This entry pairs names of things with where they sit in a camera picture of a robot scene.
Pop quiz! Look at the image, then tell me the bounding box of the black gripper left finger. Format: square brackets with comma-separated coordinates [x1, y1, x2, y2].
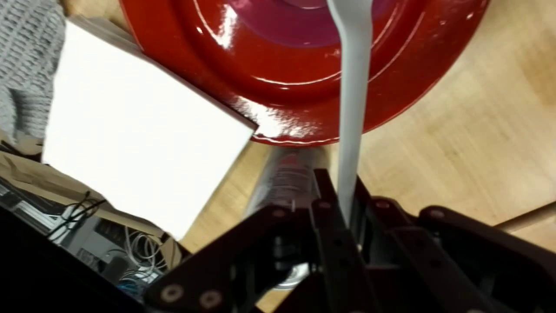
[145, 167, 372, 313]

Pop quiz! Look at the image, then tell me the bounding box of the white plastic spoon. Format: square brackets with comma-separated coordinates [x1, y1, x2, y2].
[325, 0, 376, 229]

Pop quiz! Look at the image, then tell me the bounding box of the purple bowl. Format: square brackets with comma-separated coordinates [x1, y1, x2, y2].
[228, 0, 409, 50]

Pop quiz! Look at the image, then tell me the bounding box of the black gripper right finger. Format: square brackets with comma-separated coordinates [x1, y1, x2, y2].
[350, 174, 556, 313]

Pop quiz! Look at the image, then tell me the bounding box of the red plate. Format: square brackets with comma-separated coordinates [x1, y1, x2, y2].
[120, 0, 492, 148]

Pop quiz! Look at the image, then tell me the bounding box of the grey knitted cloth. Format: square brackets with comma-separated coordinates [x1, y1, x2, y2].
[0, 0, 70, 156]

